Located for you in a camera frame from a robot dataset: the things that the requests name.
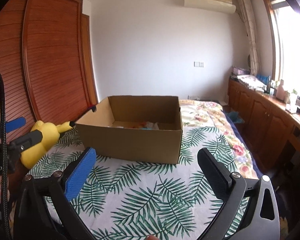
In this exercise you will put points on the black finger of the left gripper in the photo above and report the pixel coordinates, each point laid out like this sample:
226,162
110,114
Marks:
25,142

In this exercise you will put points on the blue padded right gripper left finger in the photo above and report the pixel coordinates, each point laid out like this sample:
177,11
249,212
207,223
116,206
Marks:
77,172

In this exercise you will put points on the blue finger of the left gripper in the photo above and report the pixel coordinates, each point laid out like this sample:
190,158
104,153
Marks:
15,124

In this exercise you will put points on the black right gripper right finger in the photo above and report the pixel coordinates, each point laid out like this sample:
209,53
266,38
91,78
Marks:
216,174

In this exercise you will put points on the yellow plush toy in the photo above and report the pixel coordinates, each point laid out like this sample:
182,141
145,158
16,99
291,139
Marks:
50,135

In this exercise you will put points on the palm leaf print sheet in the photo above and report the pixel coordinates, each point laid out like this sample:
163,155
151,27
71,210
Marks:
131,200

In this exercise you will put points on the floral bed quilt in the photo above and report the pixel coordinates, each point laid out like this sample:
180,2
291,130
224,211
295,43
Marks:
205,125

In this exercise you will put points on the long wooden sideboard cabinet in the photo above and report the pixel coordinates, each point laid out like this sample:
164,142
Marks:
271,133

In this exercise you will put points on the brown cardboard box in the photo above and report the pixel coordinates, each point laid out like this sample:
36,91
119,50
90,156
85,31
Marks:
136,128

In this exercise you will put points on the wooden louvered wardrobe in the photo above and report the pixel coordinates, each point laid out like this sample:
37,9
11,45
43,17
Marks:
45,61

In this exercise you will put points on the stack of papers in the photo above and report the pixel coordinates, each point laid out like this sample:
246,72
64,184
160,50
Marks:
249,81

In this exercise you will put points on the pink bottle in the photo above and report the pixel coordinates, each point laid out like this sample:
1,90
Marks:
280,94

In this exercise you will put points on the beige checked curtain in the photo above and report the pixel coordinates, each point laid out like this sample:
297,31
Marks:
250,25

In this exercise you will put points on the white wall switch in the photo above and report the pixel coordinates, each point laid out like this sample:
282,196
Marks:
198,64

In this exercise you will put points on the white wall air conditioner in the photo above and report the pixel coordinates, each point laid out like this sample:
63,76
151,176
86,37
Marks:
224,6

